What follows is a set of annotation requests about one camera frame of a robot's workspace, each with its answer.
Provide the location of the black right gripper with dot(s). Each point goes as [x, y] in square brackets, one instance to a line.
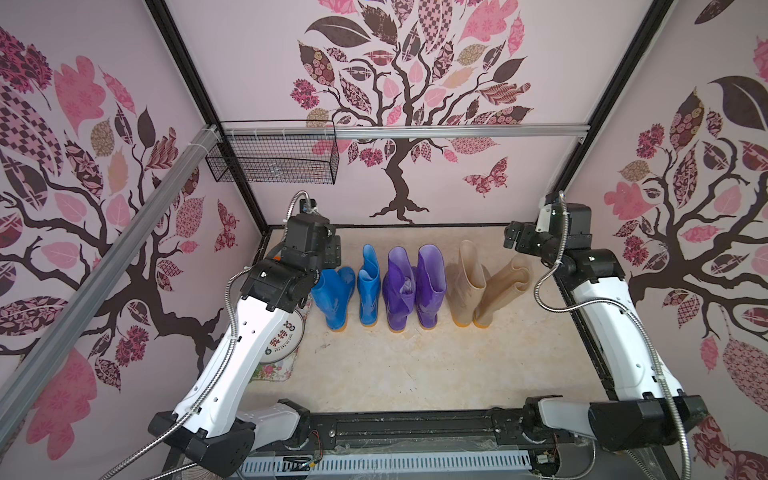
[519, 234]

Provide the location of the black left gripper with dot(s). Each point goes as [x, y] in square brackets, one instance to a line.
[332, 251]

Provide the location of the beige rain boot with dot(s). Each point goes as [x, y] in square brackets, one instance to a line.
[505, 286]
[466, 284]

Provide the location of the blue rain boot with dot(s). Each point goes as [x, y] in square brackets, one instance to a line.
[369, 286]
[332, 294]

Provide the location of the purple rain boot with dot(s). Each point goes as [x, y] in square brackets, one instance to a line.
[431, 285]
[399, 287]

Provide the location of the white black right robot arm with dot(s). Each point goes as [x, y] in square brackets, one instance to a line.
[646, 405]

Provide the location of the left metal flex conduit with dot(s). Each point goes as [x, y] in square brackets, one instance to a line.
[204, 390]

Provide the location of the black wire basket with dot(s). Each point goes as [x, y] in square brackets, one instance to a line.
[276, 151]

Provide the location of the horizontal aluminium rail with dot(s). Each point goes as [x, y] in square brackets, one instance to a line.
[408, 132]

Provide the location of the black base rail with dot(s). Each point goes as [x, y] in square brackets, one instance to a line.
[503, 426]

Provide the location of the white slotted cable duct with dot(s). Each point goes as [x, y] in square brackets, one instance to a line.
[385, 464]

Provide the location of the diagonal aluminium rail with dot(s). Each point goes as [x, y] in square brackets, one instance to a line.
[30, 378]

